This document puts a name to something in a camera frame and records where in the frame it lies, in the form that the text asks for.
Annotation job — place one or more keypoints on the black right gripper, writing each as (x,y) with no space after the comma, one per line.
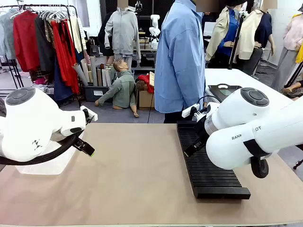
(201,131)

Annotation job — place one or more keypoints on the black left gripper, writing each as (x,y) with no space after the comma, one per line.
(77,142)

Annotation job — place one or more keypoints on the person's right forearm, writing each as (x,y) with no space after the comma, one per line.
(163,89)

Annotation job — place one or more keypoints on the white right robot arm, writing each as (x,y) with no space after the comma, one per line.
(236,113)

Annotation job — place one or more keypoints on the small white background robot arm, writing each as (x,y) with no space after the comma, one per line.
(155,21)

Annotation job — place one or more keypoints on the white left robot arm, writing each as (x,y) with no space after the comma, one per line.
(30,123)

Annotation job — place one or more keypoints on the black slotted PCB rack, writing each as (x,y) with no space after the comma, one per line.
(213,175)

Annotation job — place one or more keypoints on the clear plastic storage box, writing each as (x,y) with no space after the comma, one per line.
(42,166)

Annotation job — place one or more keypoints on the dark grey storage bin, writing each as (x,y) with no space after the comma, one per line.
(90,95)

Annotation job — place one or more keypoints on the cardboard box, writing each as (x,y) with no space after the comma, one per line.
(145,99)

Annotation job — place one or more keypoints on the torso mannequin in green shirt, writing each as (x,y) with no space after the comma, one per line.
(123,87)

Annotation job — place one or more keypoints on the navy blue garment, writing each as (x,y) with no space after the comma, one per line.
(61,82)

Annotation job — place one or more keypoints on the brown paper roll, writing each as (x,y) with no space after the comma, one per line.
(99,78)

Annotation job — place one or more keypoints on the white paper roll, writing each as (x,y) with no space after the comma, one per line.
(106,78)

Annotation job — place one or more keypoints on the grey paper roll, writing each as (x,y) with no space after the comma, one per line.
(80,75)

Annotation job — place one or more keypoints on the grey-green paper roll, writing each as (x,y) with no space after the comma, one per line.
(93,71)

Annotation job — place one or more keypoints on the beige paper roll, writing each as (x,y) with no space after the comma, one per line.
(85,67)

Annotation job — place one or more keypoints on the red cloth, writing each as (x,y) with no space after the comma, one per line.
(145,81)

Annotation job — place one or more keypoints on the white table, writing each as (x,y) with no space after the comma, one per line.
(236,75)

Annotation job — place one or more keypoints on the red dress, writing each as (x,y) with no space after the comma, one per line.
(64,54)

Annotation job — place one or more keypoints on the black stand foot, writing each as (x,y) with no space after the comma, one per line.
(298,163)

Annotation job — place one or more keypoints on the dark grey garment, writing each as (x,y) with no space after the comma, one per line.
(43,45)

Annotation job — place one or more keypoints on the cream garment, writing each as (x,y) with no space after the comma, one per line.
(78,35)

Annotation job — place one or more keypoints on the mannequin in beige jacket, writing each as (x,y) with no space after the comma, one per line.
(222,35)

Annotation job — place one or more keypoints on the black tripod pole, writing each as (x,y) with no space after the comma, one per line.
(237,40)

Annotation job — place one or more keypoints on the mannequin in grey hoodie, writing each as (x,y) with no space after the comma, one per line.
(123,30)

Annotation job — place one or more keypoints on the red shirt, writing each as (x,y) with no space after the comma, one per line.
(24,40)

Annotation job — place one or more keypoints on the mannequin in cream jacket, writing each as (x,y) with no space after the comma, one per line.
(251,35)

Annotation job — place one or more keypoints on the black metal clothes rack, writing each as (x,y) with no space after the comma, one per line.
(71,14)

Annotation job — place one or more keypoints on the grey fluffy garment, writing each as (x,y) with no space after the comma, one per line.
(6,33)

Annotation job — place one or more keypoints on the mannequin in pink sweater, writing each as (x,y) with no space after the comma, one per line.
(291,35)

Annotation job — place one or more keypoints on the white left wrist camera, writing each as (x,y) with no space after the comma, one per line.
(91,115)

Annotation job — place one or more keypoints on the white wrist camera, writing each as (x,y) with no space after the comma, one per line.
(189,111)
(91,115)

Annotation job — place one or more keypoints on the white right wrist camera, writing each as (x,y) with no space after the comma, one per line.
(189,111)

